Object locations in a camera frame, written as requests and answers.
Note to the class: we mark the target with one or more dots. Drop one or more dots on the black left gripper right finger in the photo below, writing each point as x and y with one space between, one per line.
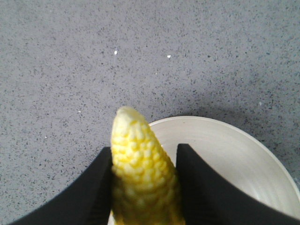
209 199

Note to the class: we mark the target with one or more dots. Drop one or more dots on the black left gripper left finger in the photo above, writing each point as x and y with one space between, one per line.
87 201

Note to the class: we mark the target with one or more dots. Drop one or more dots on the beige round plate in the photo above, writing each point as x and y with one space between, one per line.
239 159

